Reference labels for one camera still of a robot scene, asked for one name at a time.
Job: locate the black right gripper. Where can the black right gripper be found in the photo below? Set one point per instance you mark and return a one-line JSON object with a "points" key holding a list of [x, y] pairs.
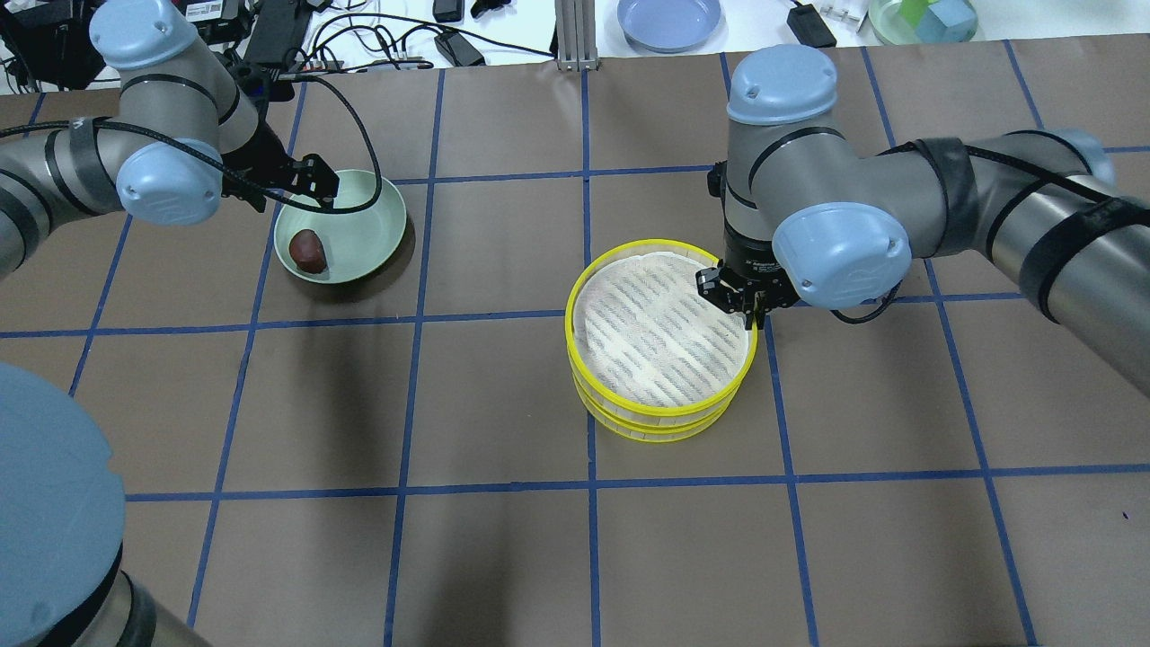
{"points": [[751, 255]]}

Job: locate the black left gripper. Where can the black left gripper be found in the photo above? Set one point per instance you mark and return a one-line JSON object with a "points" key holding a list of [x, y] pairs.
{"points": [[261, 155]]}

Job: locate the brown steamed bun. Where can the brown steamed bun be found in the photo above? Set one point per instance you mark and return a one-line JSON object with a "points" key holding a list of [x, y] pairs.
{"points": [[307, 253]]}

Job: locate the yellow bamboo steamer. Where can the yellow bamboo steamer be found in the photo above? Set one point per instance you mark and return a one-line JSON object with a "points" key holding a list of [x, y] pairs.
{"points": [[637, 332], [650, 427]]}

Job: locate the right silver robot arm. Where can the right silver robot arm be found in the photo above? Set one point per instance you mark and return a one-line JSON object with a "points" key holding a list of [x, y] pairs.
{"points": [[806, 219]]}

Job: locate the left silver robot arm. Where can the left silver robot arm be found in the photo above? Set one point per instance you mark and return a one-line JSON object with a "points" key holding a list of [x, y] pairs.
{"points": [[186, 136]]}

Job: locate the light green plate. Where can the light green plate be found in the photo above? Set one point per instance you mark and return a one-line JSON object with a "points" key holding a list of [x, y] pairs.
{"points": [[354, 244]]}

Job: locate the black power adapter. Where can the black power adapter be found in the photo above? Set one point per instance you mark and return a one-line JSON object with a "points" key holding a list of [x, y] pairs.
{"points": [[807, 26]]}

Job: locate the blue plate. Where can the blue plate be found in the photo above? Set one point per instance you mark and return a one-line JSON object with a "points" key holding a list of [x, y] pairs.
{"points": [[668, 26]]}

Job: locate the green bowl with blocks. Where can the green bowl with blocks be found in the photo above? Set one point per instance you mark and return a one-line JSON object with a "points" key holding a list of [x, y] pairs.
{"points": [[922, 22]]}

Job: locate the aluminium frame post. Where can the aluminium frame post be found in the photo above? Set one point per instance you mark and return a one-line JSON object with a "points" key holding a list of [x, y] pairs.
{"points": [[576, 35]]}

